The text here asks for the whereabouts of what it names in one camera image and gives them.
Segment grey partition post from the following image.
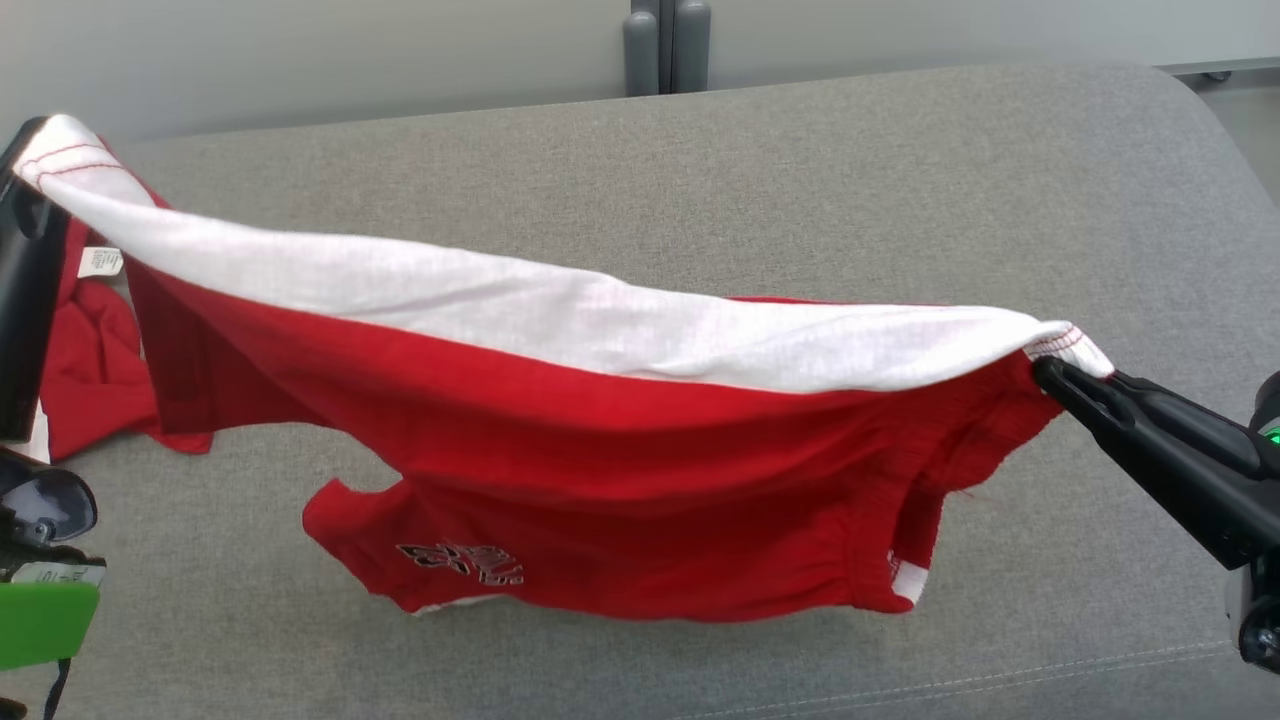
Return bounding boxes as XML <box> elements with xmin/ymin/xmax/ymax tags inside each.
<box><xmin>630</xmin><ymin>0</ymin><xmax>691</xmax><ymax>97</ymax></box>

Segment red white basketball shorts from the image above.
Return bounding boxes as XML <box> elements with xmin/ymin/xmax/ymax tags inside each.
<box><xmin>12</xmin><ymin>113</ymin><xmax>1116</xmax><ymax>623</ymax></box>

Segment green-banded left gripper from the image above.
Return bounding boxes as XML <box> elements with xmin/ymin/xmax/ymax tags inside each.
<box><xmin>0</xmin><ymin>445</ymin><xmax>107</xmax><ymax>672</ymax></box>

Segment red Bulls basketball jersey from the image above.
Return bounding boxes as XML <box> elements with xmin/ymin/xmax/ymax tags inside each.
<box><xmin>28</xmin><ymin>200</ymin><xmax>216</xmax><ymax>464</ymax></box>

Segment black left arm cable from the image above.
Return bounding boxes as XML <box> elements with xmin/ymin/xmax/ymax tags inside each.
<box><xmin>42</xmin><ymin>657</ymin><xmax>73</xmax><ymax>720</ymax></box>

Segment grey partition base rail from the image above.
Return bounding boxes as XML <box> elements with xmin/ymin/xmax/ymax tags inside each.
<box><xmin>1158</xmin><ymin>57</ymin><xmax>1280</xmax><ymax>84</ymax></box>

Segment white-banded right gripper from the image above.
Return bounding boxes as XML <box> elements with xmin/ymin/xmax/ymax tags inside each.
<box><xmin>1033</xmin><ymin>357</ymin><xmax>1280</xmax><ymax>673</ymax></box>

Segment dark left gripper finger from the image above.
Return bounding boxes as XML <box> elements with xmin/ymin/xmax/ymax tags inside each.
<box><xmin>0</xmin><ymin>116</ymin><xmax>69</xmax><ymax>443</ymax></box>

